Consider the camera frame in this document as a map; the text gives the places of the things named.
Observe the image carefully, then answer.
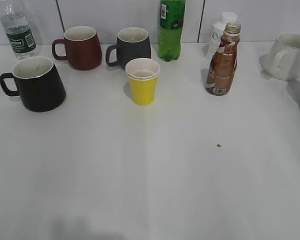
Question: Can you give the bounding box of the brown drink bottle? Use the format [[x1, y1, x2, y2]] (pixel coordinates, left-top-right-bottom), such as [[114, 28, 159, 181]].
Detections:
[[205, 21, 241, 96]]

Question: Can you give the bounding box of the black ceramic mug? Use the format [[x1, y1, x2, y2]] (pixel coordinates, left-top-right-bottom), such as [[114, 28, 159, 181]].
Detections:
[[0, 56, 66, 113]]

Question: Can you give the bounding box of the yellow paper cup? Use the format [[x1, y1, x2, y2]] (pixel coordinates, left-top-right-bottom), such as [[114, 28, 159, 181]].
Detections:
[[125, 58, 161, 106]]

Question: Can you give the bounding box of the grey ceramic mug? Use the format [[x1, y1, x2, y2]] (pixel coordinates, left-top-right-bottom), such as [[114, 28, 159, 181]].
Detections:
[[105, 27, 152, 69]]

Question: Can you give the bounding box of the white carton bottle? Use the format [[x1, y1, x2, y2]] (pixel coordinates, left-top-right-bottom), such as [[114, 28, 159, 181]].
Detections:
[[205, 11, 238, 60]]

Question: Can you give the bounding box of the red ceramic mug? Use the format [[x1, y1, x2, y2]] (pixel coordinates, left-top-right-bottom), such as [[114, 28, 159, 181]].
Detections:
[[51, 26, 102, 71]]

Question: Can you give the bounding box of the green soda bottle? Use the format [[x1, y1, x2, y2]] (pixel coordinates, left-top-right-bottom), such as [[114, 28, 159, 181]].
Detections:
[[158, 0, 186, 62]]

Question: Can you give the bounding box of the clear water bottle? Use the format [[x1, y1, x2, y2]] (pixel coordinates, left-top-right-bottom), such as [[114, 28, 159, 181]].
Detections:
[[0, 0, 38, 60]]

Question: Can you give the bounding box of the white ceramic mug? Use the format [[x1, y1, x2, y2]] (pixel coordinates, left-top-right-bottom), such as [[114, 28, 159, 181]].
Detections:
[[261, 32, 300, 81]]

